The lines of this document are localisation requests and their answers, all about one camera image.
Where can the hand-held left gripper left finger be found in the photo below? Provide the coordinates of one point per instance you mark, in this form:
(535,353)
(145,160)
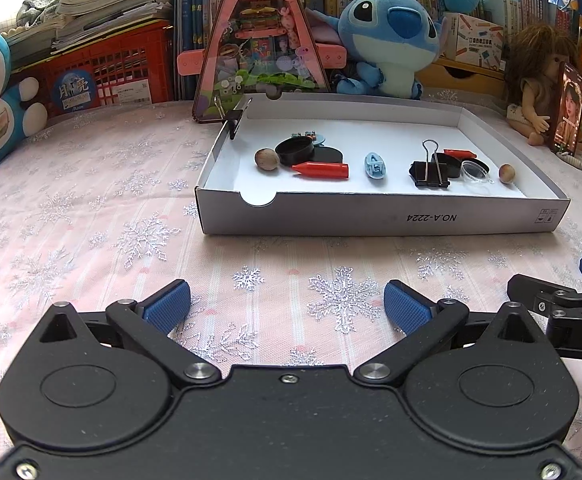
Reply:
(168,305)

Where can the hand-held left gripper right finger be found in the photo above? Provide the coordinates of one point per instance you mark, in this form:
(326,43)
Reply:
(406,307)

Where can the white cardboard box tray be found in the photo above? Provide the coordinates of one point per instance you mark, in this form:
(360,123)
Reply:
(371,220)

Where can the brown nut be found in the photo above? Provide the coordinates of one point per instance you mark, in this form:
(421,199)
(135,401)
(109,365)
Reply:
(267,159)
(507,173)

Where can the large black binder clip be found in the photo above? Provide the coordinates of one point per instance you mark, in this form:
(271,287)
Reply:
(428,172)

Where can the clear plastic round lid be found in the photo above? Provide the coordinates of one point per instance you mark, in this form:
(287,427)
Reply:
(475,169)

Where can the light blue hair clip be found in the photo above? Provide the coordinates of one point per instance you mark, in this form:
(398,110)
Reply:
(375,165)

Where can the red crayon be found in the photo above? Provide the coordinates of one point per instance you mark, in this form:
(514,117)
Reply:
(321,170)
(460,153)

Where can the black round cap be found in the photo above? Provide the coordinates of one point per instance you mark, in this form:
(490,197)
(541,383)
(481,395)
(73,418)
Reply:
(296,151)
(453,165)

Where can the small colourful figurine toy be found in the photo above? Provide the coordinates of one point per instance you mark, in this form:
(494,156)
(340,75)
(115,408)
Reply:
(311,135)

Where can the pink snowflake tablecloth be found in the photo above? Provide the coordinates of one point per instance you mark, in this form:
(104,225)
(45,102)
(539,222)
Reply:
(96,220)

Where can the smartphone with lit screen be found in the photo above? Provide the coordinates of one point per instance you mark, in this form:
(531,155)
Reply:
(568,110)

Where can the black round disc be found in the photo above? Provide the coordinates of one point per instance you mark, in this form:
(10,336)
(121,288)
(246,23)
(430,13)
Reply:
(328,154)

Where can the small black binder clip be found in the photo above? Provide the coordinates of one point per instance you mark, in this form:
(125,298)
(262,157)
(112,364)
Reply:
(231,120)

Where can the brown haired doll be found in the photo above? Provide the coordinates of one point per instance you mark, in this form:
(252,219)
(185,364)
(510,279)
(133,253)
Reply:
(536,75)

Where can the wooden drawer box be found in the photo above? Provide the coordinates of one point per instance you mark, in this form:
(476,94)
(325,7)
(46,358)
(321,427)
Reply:
(461,72)

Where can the red plastic crate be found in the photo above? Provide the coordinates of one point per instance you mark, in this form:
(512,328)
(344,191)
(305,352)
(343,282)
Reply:
(101,75)

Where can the white printed carton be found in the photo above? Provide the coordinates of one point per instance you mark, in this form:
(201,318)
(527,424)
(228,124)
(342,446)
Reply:
(473,40)

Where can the blue alien plush toy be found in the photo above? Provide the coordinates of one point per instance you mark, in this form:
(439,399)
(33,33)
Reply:
(391,35)

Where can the pink triangular toy house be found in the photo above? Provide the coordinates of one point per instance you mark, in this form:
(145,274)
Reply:
(261,35)

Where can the row of thin blue books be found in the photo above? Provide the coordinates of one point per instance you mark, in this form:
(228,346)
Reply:
(196,10)

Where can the stack of worn books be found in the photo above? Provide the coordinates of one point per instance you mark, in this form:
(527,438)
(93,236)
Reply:
(111,0)

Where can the grey cloth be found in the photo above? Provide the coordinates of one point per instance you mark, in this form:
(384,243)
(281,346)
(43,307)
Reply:
(36,7)

